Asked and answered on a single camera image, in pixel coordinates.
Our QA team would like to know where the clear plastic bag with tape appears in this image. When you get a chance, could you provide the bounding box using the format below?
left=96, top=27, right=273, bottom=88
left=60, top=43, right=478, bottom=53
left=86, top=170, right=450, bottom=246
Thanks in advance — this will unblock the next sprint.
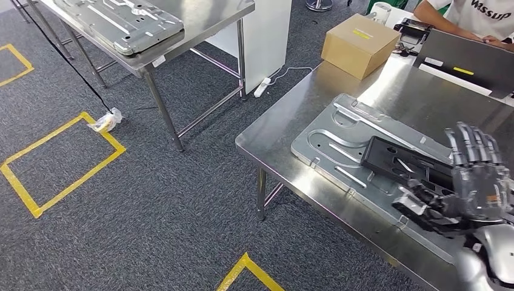
left=86, top=107, right=124, bottom=134

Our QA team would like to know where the black cord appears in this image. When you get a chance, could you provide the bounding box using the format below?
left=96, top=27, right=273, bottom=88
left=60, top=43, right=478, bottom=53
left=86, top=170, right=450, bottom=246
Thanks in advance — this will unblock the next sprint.
left=13, top=0, right=113, bottom=114

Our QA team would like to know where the brown cardboard box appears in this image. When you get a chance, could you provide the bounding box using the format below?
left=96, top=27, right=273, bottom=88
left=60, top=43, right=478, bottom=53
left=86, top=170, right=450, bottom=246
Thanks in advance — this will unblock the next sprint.
left=321, top=13, right=402, bottom=81

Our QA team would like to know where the black plastic plate holder part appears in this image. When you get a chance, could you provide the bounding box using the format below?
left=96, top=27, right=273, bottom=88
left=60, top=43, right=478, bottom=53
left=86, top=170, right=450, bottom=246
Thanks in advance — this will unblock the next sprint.
left=360, top=135, right=456, bottom=198

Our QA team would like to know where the grey laptop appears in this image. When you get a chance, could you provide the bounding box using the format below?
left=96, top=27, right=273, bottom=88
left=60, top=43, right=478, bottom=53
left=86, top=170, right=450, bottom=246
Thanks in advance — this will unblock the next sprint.
left=412, top=28, right=514, bottom=100

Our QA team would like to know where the white cup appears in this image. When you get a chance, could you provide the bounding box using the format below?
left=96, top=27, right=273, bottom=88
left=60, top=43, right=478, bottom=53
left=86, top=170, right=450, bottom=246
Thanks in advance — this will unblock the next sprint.
left=369, top=1, right=393, bottom=25

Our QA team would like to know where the white power strip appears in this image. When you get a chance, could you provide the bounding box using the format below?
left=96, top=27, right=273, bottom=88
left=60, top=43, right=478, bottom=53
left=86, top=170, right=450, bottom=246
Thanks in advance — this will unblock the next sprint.
left=253, top=77, right=272, bottom=99

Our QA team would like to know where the black desk device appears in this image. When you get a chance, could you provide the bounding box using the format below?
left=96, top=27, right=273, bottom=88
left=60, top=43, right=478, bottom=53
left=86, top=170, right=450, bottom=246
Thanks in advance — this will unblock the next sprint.
left=392, top=18, right=435, bottom=56

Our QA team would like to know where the white cabinet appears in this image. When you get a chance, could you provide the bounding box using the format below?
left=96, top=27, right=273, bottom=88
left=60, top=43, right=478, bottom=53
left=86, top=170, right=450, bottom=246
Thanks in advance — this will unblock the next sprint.
left=204, top=0, right=293, bottom=96

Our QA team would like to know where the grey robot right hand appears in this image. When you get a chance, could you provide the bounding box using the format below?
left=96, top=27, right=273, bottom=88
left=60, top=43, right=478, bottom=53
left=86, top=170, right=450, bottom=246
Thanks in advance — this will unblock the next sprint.
left=401, top=121, right=514, bottom=224

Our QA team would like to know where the chrome round base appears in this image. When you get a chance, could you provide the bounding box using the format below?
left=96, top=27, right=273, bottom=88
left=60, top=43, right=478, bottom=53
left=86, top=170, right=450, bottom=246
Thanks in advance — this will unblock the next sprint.
left=305, top=0, right=335, bottom=12

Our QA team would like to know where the steel workbench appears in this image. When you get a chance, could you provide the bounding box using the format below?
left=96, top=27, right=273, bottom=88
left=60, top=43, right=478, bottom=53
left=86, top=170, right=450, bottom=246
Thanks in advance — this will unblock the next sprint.
left=235, top=51, right=514, bottom=291

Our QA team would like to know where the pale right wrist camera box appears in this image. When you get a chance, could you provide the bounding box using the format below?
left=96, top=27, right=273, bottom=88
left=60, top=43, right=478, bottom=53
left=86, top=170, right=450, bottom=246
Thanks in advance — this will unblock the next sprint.
left=391, top=193, right=429, bottom=218

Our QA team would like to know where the white power cord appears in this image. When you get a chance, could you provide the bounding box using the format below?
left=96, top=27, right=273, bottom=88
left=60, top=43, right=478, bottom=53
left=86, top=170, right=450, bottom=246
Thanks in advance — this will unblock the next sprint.
left=268, top=65, right=315, bottom=87

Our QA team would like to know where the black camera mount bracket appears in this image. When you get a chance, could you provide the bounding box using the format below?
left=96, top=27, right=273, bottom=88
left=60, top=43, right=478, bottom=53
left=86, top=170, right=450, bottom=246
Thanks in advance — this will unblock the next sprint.
left=395, top=209, right=476, bottom=238

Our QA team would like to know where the stamped grey metal panel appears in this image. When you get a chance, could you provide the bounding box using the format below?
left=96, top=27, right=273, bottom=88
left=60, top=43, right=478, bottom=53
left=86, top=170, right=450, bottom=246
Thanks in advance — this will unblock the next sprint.
left=53, top=0, right=185, bottom=57
left=290, top=92, right=482, bottom=267

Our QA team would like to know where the steel frame table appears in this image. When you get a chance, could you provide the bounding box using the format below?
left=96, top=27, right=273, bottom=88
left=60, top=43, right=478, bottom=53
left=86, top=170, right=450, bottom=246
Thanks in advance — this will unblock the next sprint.
left=10, top=0, right=256, bottom=153

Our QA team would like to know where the person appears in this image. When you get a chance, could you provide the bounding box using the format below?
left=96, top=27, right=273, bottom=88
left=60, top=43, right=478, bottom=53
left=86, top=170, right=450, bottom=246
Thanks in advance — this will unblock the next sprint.
left=412, top=0, right=514, bottom=53

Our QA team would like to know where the yellow floor tape rectangle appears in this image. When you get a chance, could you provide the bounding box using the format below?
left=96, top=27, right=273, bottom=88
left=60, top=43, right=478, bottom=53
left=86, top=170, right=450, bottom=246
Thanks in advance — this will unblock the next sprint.
left=0, top=111, right=127, bottom=220
left=0, top=42, right=35, bottom=89

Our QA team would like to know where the person's right hand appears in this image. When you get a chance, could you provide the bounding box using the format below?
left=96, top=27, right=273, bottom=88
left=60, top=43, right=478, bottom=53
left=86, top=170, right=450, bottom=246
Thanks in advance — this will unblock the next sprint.
left=481, top=34, right=509, bottom=50

